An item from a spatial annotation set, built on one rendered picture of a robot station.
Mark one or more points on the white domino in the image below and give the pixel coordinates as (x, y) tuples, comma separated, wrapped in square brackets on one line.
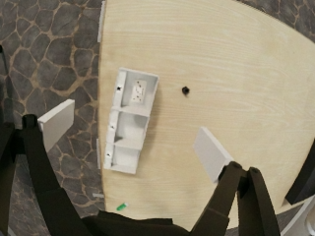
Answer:
[(140, 84)]

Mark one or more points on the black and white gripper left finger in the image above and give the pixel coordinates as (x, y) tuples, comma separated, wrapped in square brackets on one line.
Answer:
[(56, 208)]

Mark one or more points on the black hex nut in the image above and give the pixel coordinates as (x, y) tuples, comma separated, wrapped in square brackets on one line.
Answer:
[(185, 90)]

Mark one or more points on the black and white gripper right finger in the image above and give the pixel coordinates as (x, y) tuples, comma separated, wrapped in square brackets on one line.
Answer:
[(256, 215)]

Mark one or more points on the white rack of bins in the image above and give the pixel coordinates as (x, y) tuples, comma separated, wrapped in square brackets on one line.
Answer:
[(127, 140)]

